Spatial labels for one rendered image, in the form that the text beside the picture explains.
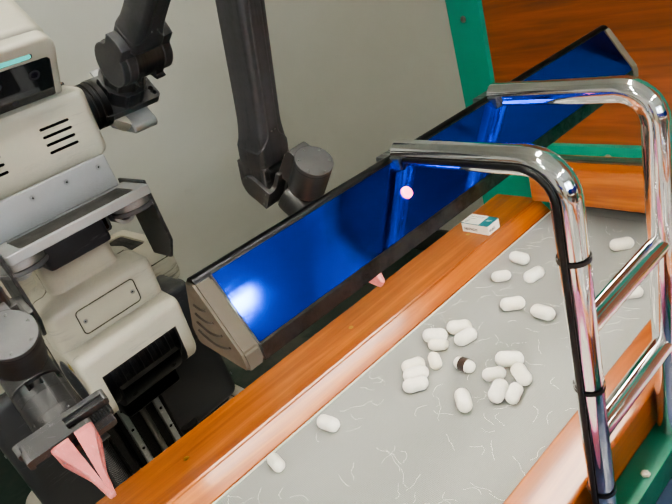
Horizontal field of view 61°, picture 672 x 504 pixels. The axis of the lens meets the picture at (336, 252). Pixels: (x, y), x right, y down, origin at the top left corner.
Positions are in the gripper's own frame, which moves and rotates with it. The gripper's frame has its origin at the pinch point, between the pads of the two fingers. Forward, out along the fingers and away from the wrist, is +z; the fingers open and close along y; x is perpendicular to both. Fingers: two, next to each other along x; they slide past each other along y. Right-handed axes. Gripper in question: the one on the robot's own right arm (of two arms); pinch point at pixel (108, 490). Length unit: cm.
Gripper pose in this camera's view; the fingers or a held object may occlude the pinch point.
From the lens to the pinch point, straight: 71.4
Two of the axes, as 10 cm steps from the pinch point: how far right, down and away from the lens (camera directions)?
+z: 6.7, 6.9, -2.8
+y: 7.2, -5.0, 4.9
